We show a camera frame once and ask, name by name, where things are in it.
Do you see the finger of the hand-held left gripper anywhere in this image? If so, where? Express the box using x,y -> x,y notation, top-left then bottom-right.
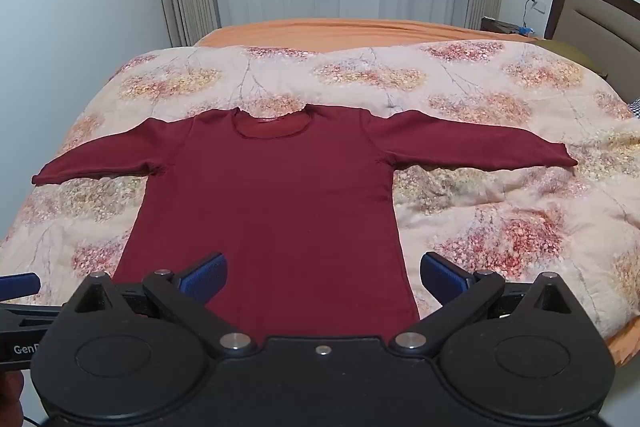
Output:
0,273 -> 42,304

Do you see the person's left hand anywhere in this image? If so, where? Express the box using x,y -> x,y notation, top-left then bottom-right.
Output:
0,369 -> 25,425

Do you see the olive pillow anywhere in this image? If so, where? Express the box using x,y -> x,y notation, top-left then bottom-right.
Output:
537,38 -> 609,78

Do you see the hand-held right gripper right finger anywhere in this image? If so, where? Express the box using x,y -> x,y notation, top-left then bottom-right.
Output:
391,252 -> 583,355

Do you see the wooden nightstand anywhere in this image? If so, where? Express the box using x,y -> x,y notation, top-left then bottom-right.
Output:
480,17 -> 539,39

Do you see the brown padded headboard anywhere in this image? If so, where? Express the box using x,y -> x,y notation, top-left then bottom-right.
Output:
544,0 -> 640,102

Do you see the floral quilt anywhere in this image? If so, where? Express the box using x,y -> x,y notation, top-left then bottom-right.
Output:
0,39 -> 640,343

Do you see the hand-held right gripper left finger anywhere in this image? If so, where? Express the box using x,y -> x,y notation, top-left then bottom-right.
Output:
62,252 -> 255,355

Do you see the dark red sweater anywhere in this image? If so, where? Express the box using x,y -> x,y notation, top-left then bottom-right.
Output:
31,103 -> 579,343

